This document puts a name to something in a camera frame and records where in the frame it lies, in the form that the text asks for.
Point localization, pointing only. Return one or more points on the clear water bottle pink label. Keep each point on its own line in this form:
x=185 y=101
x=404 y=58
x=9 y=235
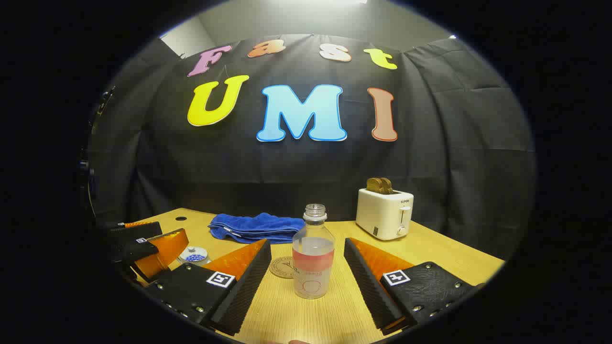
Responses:
x=313 y=267

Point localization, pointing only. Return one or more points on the brown bread slice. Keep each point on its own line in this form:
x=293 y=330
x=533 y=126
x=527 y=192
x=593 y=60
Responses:
x=374 y=185
x=387 y=186

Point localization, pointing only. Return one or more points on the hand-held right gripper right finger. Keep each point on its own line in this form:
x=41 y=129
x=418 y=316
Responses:
x=368 y=286

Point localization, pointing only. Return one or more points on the blue folded towel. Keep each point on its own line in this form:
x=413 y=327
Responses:
x=258 y=227

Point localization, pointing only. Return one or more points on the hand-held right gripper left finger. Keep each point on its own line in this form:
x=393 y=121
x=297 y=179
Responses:
x=244 y=291

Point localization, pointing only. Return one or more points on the black backdrop cloth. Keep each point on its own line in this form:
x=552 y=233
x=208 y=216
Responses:
x=306 y=167

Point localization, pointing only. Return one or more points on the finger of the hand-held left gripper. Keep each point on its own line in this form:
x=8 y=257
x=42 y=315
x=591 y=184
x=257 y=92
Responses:
x=138 y=232
x=162 y=253

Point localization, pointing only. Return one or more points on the round brown coaster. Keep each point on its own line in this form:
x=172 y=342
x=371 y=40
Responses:
x=282 y=267

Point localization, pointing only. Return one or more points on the white toaster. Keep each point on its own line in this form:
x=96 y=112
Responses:
x=382 y=215

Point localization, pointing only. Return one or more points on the white teacup lid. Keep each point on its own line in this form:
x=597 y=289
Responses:
x=193 y=253

